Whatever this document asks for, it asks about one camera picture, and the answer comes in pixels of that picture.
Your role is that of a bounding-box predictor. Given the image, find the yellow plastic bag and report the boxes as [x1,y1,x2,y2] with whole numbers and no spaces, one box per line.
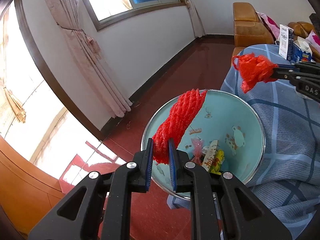
[209,150,225,175]

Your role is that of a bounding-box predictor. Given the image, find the brown orange snack wrapper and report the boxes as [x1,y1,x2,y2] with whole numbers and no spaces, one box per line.
[202,140,219,171]

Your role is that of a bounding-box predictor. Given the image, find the pink cellophane wrapper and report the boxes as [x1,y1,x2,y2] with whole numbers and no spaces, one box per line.
[191,138,203,165]

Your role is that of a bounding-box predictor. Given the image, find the red foam net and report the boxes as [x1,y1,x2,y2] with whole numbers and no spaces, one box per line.
[152,89,207,164]

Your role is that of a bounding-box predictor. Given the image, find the teal cartoon trash bin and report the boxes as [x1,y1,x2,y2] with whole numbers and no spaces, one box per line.
[141,89,266,201]

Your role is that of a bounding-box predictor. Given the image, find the blue Look milk carton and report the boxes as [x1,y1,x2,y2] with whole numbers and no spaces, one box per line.
[292,37,312,63]

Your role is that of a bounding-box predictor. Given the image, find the pink floral pillow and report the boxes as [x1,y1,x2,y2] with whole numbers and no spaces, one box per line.
[257,12,280,40]
[306,30,320,50]

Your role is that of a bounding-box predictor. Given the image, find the tall dark blue milk carton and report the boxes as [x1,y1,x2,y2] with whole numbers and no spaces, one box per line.
[278,24,294,61]

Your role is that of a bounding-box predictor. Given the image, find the brown leather chaise sofa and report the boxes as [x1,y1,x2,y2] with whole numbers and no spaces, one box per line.
[233,2,274,56]

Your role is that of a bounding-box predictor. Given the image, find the blue plaid tablecloth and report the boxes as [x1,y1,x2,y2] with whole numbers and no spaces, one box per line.
[166,44,320,240]

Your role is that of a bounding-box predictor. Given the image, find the pink right curtain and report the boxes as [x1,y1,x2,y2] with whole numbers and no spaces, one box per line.
[186,0,206,37]

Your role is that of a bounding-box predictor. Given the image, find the pink curtain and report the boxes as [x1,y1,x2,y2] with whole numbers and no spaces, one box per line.
[45,0,132,118]
[186,0,206,37]

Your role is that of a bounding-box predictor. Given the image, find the pink left curtain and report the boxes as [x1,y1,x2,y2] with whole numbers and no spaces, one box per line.
[45,0,132,118]

